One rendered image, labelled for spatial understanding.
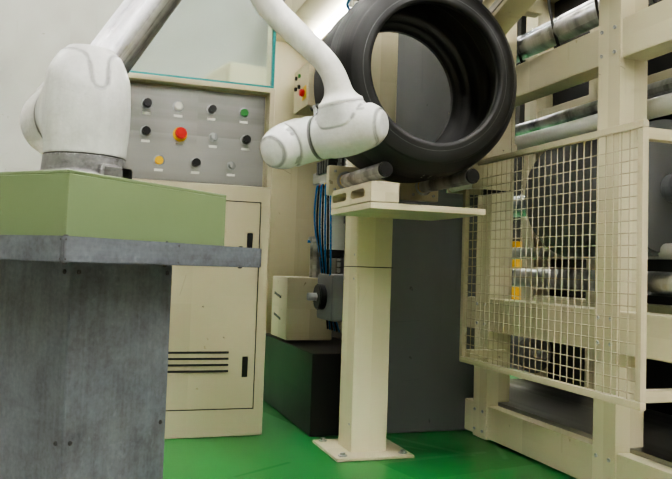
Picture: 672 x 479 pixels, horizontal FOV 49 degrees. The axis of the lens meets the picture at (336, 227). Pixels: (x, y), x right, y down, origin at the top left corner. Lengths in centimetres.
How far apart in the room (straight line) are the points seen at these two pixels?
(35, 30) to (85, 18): 71
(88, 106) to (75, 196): 29
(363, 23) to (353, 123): 60
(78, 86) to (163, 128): 131
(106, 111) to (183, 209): 24
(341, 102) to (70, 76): 56
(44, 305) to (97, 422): 23
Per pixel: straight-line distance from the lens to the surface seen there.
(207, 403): 274
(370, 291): 250
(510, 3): 259
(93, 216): 124
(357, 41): 215
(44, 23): 1135
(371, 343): 251
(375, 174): 215
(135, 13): 178
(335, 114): 164
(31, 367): 142
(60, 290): 136
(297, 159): 169
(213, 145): 277
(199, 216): 142
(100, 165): 145
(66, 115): 147
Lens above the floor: 62
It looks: 3 degrees up
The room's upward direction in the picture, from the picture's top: 2 degrees clockwise
